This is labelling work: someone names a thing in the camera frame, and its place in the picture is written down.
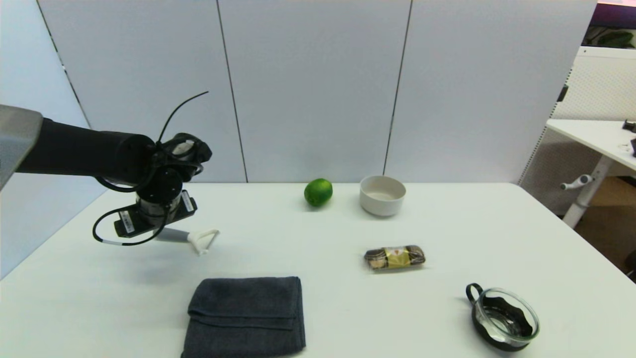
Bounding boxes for white perforated partition panel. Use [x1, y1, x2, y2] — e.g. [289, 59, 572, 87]
[517, 46, 636, 216]

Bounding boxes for white side desk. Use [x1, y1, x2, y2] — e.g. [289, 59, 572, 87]
[545, 118, 636, 229]

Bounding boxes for grey handled white peeler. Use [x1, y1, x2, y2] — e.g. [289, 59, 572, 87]
[156, 228, 221, 256]

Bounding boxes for white desk crank handle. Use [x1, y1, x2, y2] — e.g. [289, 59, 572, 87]
[560, 174, 593, 191]

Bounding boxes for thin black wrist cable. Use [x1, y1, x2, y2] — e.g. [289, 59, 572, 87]
[92, 207, 170, 247]

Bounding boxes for green lime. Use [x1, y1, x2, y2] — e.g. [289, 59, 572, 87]
[304, 178, 334, 208]

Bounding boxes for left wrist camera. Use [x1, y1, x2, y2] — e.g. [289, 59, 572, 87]
[160, 132, 213, 181]

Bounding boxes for white ceramic bowl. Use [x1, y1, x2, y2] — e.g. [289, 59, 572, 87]
[359, 175, 407, 217]

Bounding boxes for dark grey folded towel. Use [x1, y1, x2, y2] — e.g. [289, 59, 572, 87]
[180, 276, 307, 358]

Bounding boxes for glass cup with black holder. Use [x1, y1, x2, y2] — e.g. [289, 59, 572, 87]
[465, 282, 540, 352]

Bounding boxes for green potted plant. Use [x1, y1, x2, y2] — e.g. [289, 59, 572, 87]
[583, 27, 636, 49]

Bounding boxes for wrapped chocolate biscuit packet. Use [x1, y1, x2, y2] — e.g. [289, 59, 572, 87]
[363, 244, 427, 272]

